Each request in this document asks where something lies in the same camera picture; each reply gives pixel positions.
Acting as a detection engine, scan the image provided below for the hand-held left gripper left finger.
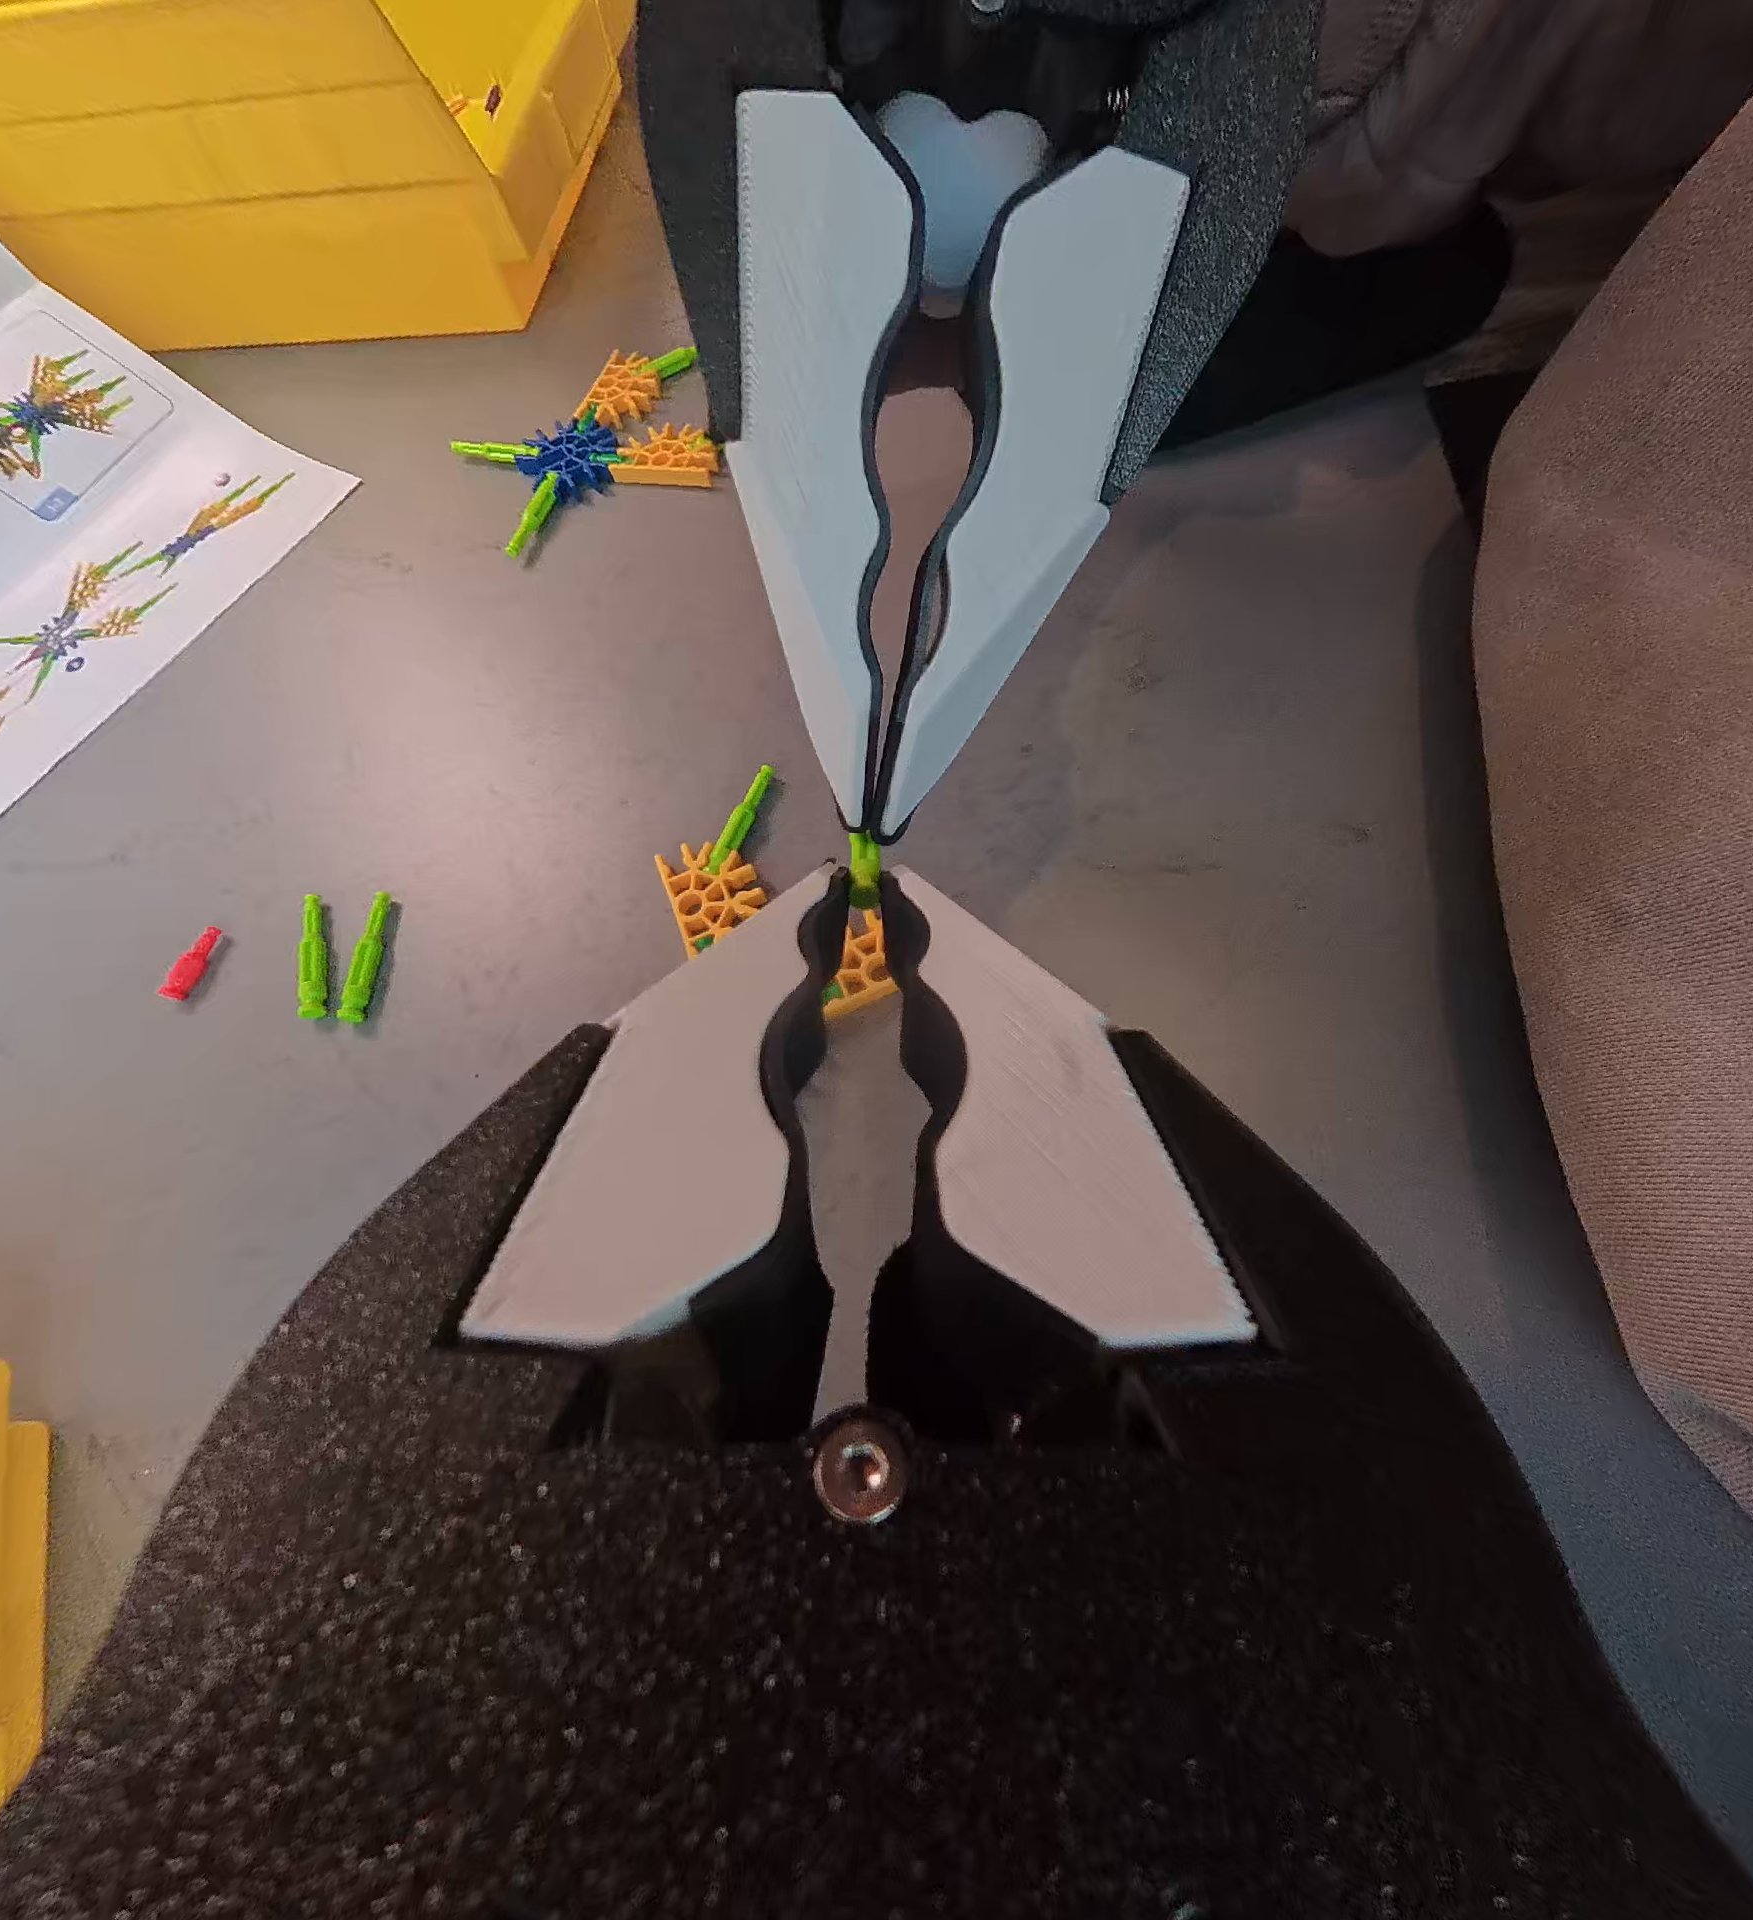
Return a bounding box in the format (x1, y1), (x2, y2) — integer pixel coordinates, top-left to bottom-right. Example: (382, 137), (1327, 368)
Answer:
(457, 861), (851, 1347)

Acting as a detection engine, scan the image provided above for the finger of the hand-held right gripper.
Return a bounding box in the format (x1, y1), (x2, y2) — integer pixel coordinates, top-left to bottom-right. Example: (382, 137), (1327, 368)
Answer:
(730, 91), (927, 837)
(876, 146), (1193, 841)

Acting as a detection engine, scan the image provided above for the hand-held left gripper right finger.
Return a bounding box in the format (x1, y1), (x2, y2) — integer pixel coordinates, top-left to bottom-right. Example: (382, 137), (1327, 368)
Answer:
(876, 868), (1261, 1351)

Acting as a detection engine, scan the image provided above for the yellow toy connector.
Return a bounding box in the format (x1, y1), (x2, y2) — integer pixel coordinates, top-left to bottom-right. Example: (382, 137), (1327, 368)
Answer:
(819, 908), (907, 1024)
(654, 839), (777, 962)

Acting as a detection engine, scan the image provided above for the person's right forearm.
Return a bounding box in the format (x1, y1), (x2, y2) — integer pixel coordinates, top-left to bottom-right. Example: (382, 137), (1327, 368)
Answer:
(1287, 0), (1753, 377)

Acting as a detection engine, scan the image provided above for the grey desk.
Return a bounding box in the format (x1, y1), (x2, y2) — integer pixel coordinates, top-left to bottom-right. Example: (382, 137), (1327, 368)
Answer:
(0, 91), (1753, 1920)

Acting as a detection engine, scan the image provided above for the assembled toy model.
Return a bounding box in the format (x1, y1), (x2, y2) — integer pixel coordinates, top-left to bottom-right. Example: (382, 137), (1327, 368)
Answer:
(453, 345), (729, 560)

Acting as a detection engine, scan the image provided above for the person's beige sweater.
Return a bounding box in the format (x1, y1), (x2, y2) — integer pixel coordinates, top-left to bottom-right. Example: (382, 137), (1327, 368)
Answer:
(1469, 14), (1753, 1608)

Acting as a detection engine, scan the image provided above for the printed instruction sheet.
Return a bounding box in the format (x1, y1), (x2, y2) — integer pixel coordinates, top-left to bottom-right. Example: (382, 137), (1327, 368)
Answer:
(0, 158), (363, 879)

